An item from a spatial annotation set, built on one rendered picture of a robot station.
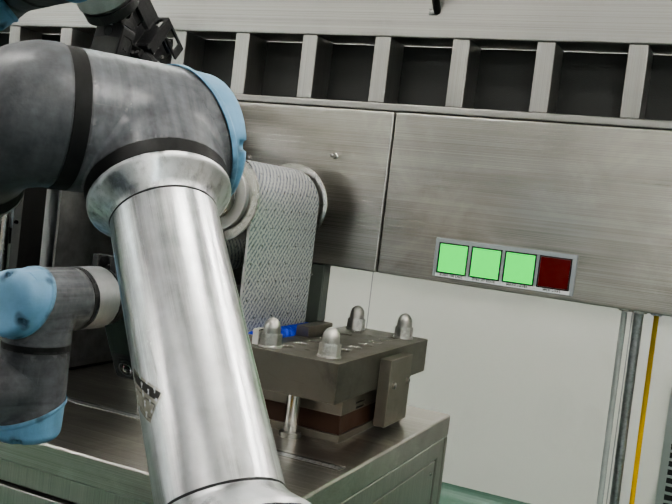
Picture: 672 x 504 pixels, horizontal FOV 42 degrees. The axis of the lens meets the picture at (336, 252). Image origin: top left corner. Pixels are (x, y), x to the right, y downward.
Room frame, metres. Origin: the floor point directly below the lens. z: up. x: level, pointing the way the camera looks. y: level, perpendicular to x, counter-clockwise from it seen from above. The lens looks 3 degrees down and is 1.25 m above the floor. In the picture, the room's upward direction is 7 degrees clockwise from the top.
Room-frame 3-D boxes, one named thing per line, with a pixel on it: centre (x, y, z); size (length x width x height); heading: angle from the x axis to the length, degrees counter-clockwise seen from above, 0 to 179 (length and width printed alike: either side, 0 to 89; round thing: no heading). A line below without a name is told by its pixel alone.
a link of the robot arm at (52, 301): (0.97, 0.32, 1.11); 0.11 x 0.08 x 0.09; 156
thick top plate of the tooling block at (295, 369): (1.46, -0.03, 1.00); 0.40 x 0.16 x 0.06; 156
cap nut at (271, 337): (1.32, 0.08, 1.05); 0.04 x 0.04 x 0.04
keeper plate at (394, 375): (1.43, -0.12, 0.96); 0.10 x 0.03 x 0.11; 156
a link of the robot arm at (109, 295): (1.04, 0.29, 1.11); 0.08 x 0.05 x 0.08; 66
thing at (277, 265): (1.47, 0.09, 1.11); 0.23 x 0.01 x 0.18; 156
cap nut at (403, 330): (1.58, -0.14, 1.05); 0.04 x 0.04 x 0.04
